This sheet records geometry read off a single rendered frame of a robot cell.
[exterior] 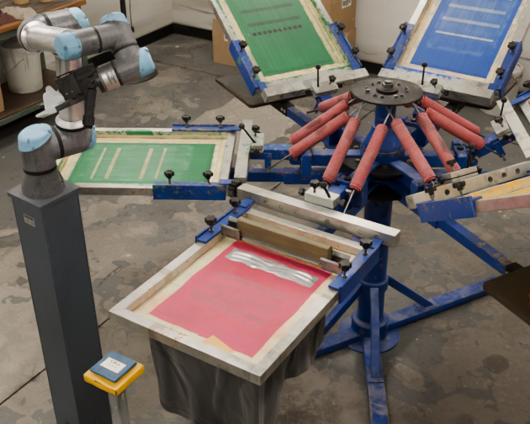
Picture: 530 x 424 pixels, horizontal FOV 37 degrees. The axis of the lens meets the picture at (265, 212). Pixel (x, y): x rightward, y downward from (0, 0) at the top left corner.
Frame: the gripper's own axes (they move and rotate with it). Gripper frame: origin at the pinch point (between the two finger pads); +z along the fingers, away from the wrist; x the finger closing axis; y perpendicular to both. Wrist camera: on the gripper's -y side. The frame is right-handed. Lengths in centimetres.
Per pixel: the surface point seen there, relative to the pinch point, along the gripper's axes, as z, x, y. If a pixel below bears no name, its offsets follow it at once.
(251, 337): -30, 7, -89
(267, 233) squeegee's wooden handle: -49, -35, -75
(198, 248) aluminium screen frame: -24, -40, -72
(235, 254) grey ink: -36, -38, -79
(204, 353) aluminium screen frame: -15, 15, -82
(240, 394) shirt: -19, 6, -106
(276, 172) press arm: -68, -103, -78
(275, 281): -45, -20, -87
